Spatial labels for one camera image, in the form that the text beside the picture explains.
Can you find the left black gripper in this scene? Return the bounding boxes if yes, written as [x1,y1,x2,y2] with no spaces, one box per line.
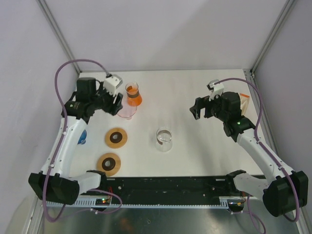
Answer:
[90,82,122,116]

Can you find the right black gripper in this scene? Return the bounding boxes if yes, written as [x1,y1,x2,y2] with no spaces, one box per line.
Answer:
[190,91,229,121]

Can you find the pink glass dripper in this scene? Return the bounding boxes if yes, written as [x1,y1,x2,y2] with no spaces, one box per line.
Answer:
[117,98,137,120]

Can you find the clear glass carafe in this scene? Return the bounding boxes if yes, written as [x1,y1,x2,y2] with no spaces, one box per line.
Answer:
[156,128,173,152]

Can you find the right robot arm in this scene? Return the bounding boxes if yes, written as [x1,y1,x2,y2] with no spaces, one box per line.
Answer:
[190,92,308,217]

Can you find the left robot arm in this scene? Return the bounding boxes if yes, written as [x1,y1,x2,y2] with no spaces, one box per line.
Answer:
[28,75,123,205]

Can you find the white paper coffee filters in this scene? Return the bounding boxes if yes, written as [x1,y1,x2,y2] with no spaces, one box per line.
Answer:
[239,93,250,115]

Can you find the orange glass carafe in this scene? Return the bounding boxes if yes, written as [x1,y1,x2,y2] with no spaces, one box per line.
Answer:
[125,82,142,106]

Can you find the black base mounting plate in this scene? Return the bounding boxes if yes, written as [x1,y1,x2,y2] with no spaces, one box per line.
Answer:
[99,176,246,204]

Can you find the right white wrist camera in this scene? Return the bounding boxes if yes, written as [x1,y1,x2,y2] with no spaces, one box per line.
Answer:
[207,79,224,101]

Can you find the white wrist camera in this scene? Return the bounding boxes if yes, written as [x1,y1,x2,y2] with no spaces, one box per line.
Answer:
[103,74,123,97]
[207,79,224,101]

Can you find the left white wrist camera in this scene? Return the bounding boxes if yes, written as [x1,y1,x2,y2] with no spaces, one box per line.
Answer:
[103,74,123,97]

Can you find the white slotted cable duct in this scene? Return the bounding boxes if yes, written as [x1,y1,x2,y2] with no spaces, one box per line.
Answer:
[45,196,231,209]

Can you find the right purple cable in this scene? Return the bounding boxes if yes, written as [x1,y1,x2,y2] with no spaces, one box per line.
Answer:
[214,77,302,234]

